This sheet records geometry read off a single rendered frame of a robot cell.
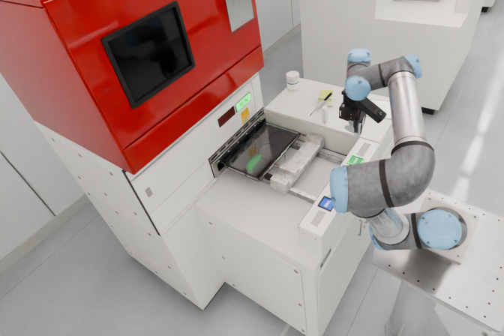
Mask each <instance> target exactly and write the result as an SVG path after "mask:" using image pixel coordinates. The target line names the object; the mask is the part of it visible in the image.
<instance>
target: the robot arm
mask: <svg viewBox="0 0 504 336"><path fill-rule="evenodd" d="M421 77H422V68H421V65H420V61H419V56H418V55H417V54H411V55H405V56H404V55H403V56H401V57H400V58H396V59H392V60H390V61H385V62H383V63H380V64H375V65H373V66H371V51H370V50H369V49H365V48H355V49H351V50H350V51H349V52H348V56H347V69H346V81H345V88H344V90H342V92H341V94H342V95H343V103H342V104H341V105H340V107H339V119H343V120H345V121H348V122H349V125H346V126H345V129H346V130H347V131H349V132H351V133H353V134H354V135H355V137H356V138H359V137H360V135H361V134H362V130H363V127H364V124H365V119H366V115H368V116H370V117H371V118H372V119H373V120H374V121H375V122H376V123H378V124H379V123H380V122H381V121H382V120H383V119H384V118H385V117H386V115H387V113H386V112H384V111H383V110H382V109H380V108H379V107H378V106H377V105H376V104H375V103H374V102H372V101H371V100H370V99H368V98H367V96H368V95H369V94H370V92H371V91H373V90H377V89H382V88H385V87H388V94H389V101H390V109H391V123H392V130H393V137H394V147H393V148H392V150H391V157H390V158H387V159H382V160H374V161H369V162H364V163H356V164H351V165H343V166H339V167H335V168H334V169H332V171H331V173H330V177H329V186H330V194H331V201H332V205H333V207H334V210H335V211H336V212H338V213H342V212H343V213H346V212H351V213H352V214H354V215H355V216H356V217H359V218H364V219H365V220H366V221H367V222H368V223H369V233H370V238H371V241H373V245H374V246H375V248H377V249H378V250H381V251H393V250H410V249H427V248H436V249H440V250H444V251H448V250H452V249H455V248H458V247H459V246H461V245H462V244H463V243H464V241H465V239H466V237H467V224H466V222H465V220H464V219H463V217H462V216H461V215H460V214H459V213H457V212H456V211H455V210H453V209H451V208H447V207H442V206H440V207H434V208H430V209H428V210H427V211H424V212H416V213H407V214H403V213H401V212H400V211H398V210H395V209H394V207H401V206H406V205H408V204H410V203H412V202H414V201H415V200H417V199H418V198H419V197H420V196H421V195H422V194H423V193H424V192H425V190H426V189H427V187H428V185H429V184H430V182H431V179H432V178H433V174H434V170H435V165H436V158H435V154H434V148H433V146H432V145H431V144H430V143H429V142H428V140H427V136H426V132H425V124H424V120H423V115H422V108H421V104H420V100H419V92H418V88H417V83H416V80H417V79H418V78H421ZM343 104H344V105H343Z"/></svg>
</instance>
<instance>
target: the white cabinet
mask: <svg viewBox="0 0 504 336"><path fill-rule="evenodd" d="M394 146H395V144H394V138H393V140H392V141H391V143H390V145H389V146H388V148H387V149H386V151H385V153H384V155H383V156H382V158H381V160H382V159H387V158H390V157H391V150H392V148H393V147H394ZM194 207H195V209H196V212H197V214H198V216H199V219H200V221H201V224H202V226H203V229H204V230H205V234H206V236H207V238H208V241H209V243H210V245H211V249H212V250H213V253H214V256H215V258H216V260H217V263H218V265H219V267H220V270H221V273H222V275H223V278H224V280H225V282H226V283H228V284H229V285H230V286H232V287H234V288H235V289H237V290H238V291H239V292H241V293H243V294H244V295H246V296H247V297H248V298H250V299H252V300H253V301H255V302H256V303H257V304H259V305H261V306H262V307H264V308H265V309H266V310H268V311H270V312H271V313H273V314H274V315H275V316H277V317H279V318H281V319H282V320H283V321H285V322H286V323H288V324H290V325H291V326H292V327H294V328H295V329H297V330H299V331H300V332H301V333H303V334H304V335H306V336H323V333H324V331H325V330H326V327H327V325H328V324H329V321H330V320H331V318H332V316H333V314H334V312H335V310H336V308H337V306H338V304H339V302H340V300H341V298H342V297H343V295H344V293H345V291H346V289H347V287H348V285H349V283H350V281H351V279H352V277H353V275H354V274H355V272H356V269H357V268H358V266H359V263H360V262H361V260H362V257H363V256H364V254H365V251H366V250H367V249H368V246H369V244H370V243H371V237H370V233H369V223H368V222H367V221H366V220H365V219H364V218H360V217H356V216H355V215H354V214H352V213H351V212H350V213H349V214H348V216H347V217H346V220H345V221H344V222H343V224H342V226H341V228H340V229H339V231H338V232H337V235H336V236H335V237H334V239H333V241H332V243H331V244H330V246H329V247H328V250H327V251H326V252H325V254H324V256H323V258H322V259H321V261H320V262H319V265H318V266H317V267H316V269H315V271H313V270H311V269H309V268H307V267H305V266H304V265H302V264H300V263H298V262H296V261H295V260H293V259H290V258H289V257H288V256H285V255H283V254H282V253H280V252H278V251H276V250H274V249H272V248H271V247H269V246H267V245H265V244H263V243H262V242H260V241H257V240H256V239H255V238H252V237H250V236H249V235H247V234H245V233H243V232H241V231H239V230H238V229H236V228H234V227H232V226H230V225H229V224H227V223H224V222H223V221H222V220H219V219H217V218H216V217H214V216H212V215H210V214H208V213H206V212H205V211H203V210H201V209H199V208H197V207H196V206H194Z"/></svg>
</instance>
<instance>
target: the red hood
mask: <svg viewBox="0 0 504 336"><path fill-rule="evenodd" d="M263 67H264V60H263V50H262V44H261V38H260V27H259V22H258V16H257V6H256V0H0V74H1V75H2V76H3V77H4V79H5V81H6V82H7V84H8V85H9V86H10V87H11V89H12V90H13V92H14V93H15V95H16V96H17V97H18V98H19V100H20V102H21V103H22V105H23V106H24V107H25V108H26V110H27V111H28V113H29V114H30V116H31V117H32V118H33V120H35V121H36V122H38V123H40V124H42V125H43V126H45V127H47V128H49V129H50V130H52V131H55V132H56V133H58V134H60V135H62V136H63V137H65V138H67V139H69V140H71V141H72V142H74V143H76V144H78V145H80V146H82V147H83V148H85V149H87V150H89V151H90V152H93V153H95V154H96V155H98V156H100V157H102V158H103V159H105V160H107V161H109V162H110V163H112V164H115V165H116V166H117V167H120V168H122V169H123V170H125V171H127V172H129V173H131V174H132V175H135V174H137V173H138V172H139V171H140V170H141V169H142V168H143V167H144V166H146V165H147V164H148V163H149V162H151V161H152V160H153V159H154V158H156V157H157V156H158V155H159V154H160V153H161V152H162V151H164V150H165V149H166V148H167V147H169V146H170V145H171V144H172V143H174V142H175V141H176V140H177V139H178V138H179V137H180V136H182V135H183V134H184V133H185V132H186V131H188V130H189V129H190V128H192V127H193V126H194V125H195V124H196V123H197V122H198V121H199V120H201V119H202V118H203V117H204V116H206V115H207V114H208V113H210V112H211V111H212V110H213V109H214V108H215V107H216V106H217V105H219V104H220V103H221V102H222V101H224V100H225V99H226V98H228V97H229V96H230V95H231V94H232V93H233V92H234V91H235V90H236V89H238V88H239V87H240V86H242V85H243V84H244V83H245V82H247V81H248V80H249V79H250V78H251V77H252V76H253V75H254V74H256V73H257V72H258V71H260V70H261V69H262V68H263Z"/></svg>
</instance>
